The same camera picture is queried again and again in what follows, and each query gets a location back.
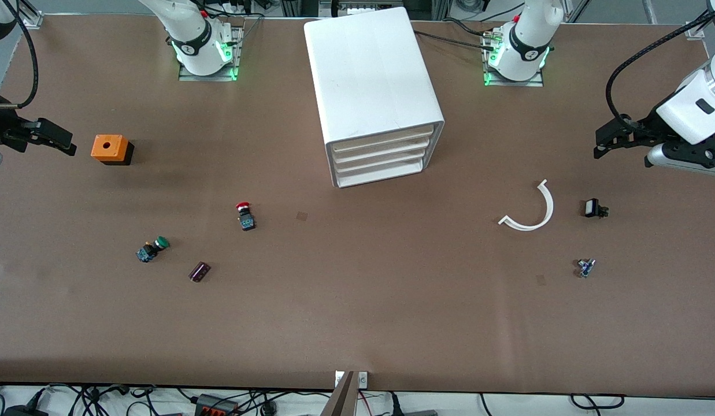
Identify red push button switch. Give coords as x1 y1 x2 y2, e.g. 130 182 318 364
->
236 202 257 232

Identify white plastic drawer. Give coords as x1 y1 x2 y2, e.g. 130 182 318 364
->
333 138 432 166
334 149 431 176
333 124 434 155
336 160 428 188

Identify white drawer cabinet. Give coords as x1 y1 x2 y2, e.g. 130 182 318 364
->
303 7 445 188

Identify orange box with hole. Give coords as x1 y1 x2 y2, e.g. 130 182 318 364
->
91 135 134 166

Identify white curved plastic piece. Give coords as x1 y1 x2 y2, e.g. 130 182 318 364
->
498 179 554 232

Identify black power strip orange sockets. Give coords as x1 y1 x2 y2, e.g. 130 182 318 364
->
194 394 240 416

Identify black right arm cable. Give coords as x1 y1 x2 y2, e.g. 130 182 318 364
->
2 0 40 109

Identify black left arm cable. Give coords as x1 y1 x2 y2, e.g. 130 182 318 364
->
605 6 715 125

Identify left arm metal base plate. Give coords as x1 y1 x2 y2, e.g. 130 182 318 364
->
483 35 546 88

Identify aluminium frame profile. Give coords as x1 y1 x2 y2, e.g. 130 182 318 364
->
9 0 44 28

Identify green push button switch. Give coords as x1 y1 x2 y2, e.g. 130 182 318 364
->
136 236 171 263

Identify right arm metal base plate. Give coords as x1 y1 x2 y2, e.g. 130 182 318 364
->
178 26 243 82

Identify black cable to arm base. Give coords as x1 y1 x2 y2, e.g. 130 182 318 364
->
415 30 499 51

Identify black looped cable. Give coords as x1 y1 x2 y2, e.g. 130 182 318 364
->
570 393 625 410

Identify brown wooden post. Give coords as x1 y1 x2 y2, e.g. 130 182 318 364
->
321 371 358 416

